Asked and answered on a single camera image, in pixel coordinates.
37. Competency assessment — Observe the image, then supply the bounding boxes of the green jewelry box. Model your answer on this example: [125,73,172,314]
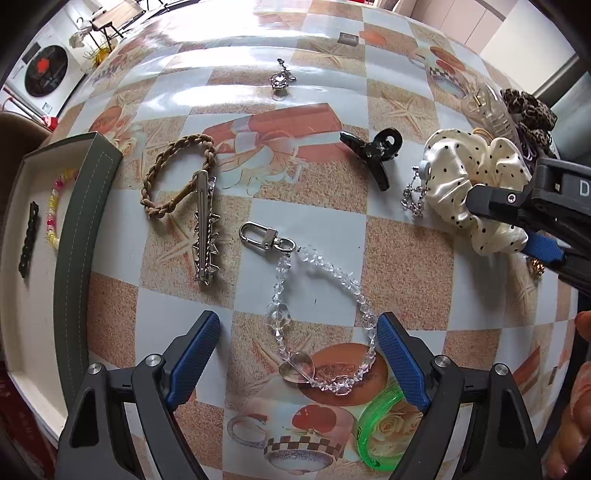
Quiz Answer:
[0,131,124,439]

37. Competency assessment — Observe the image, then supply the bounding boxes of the brown chair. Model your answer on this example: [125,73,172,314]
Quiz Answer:
[0,111,51,158]

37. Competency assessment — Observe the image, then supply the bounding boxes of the purple hair ties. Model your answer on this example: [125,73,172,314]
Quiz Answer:
[519,131,541,162]

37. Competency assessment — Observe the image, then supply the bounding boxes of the silver spiked hair clip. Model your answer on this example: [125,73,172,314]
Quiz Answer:
[191,170,225,288]

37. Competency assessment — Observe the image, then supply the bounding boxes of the black hair clip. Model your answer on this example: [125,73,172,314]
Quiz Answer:
[17,200,41,279]

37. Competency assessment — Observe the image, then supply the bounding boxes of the black claw clip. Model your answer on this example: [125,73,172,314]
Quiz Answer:
[339,130,400,192]

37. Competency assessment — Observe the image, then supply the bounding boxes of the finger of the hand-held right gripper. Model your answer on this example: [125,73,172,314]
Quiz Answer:
[465,184,539,229]
[519,228,591,298]

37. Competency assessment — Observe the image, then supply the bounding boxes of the clear claw clip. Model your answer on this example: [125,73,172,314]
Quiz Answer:
[461,83,518,139]

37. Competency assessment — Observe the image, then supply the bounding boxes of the white cabinet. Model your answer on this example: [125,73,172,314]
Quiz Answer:
[406,0,522,56]

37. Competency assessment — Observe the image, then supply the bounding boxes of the yellow pink beaded bracelet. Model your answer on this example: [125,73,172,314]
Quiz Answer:
[46,167,79,252]

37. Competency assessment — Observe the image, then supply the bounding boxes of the white washing machine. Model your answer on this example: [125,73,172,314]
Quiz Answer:
[9,32,84,116]

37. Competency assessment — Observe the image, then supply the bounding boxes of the silver charm brooch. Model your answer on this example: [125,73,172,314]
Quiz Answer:
[269,58,297,101]

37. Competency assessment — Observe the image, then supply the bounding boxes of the clear crystal bead keychain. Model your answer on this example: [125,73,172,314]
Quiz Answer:
[239,220,393,398]

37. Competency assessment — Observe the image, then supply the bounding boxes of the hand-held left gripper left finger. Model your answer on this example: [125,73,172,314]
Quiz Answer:
[55,310,221,480]

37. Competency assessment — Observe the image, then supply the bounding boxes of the person's right hand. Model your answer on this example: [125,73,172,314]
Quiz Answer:
[545,310,591,480]

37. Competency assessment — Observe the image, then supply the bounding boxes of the brown braided hair tie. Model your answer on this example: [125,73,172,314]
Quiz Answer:
[140,134,218,220]

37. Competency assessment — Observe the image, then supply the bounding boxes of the folding table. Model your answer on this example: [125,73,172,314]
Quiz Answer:
[85,0,139,40]

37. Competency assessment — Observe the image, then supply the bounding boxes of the cream polka dot scrunchie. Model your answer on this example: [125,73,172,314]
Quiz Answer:
[424,128,532,257]

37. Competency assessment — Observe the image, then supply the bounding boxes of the silver dangle earring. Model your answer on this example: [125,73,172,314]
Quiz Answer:
[401,161,432,217]

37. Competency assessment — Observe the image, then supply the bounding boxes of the green plastic bangle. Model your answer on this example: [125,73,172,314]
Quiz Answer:
[355,376,411,472]

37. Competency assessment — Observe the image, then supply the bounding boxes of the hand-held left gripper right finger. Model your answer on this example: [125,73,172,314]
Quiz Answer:
[376,311,541,480]

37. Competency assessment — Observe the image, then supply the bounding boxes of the leopard print scrunchie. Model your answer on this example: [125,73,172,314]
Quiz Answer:
[501,88,559,144]

